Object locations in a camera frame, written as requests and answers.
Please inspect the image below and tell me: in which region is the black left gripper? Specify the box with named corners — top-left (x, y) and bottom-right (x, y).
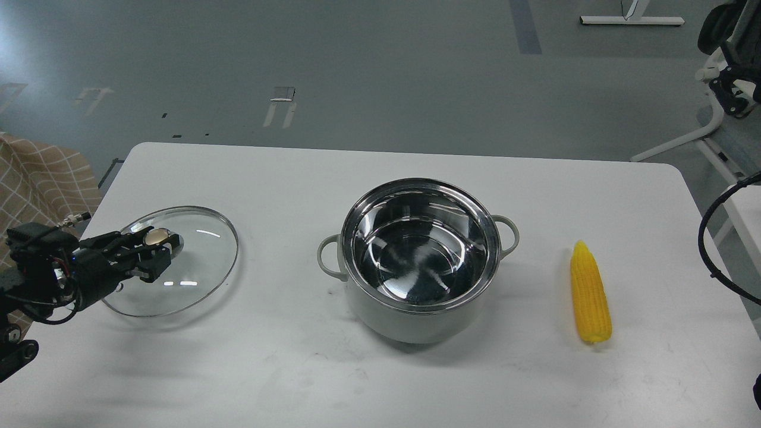
top-left (71, 226), bottom-right (182, 311)

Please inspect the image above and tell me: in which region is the glass pot lid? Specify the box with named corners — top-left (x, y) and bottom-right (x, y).
top-left (103, 206), bottom-right (240, 317)

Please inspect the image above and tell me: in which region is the yellow corn cob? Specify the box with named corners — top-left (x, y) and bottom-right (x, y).
top-left (569, 240), bottom-right (612, 344)

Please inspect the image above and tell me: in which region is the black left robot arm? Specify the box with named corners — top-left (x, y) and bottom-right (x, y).
top-left (1, 222), bottom-right (183, 380)

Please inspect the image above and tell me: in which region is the grey-green steel cooking pot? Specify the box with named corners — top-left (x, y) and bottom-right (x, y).
top-left (316, 178), bottom-right (521, 344)

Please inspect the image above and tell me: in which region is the beige checkered cloth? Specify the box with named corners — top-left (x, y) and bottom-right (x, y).
top-left (0, 132), bottom-right (103, 333)

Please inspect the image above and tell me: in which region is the white desk leg frame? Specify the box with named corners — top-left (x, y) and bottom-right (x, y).
top-left (578, 1), bottom-right (685, 27)

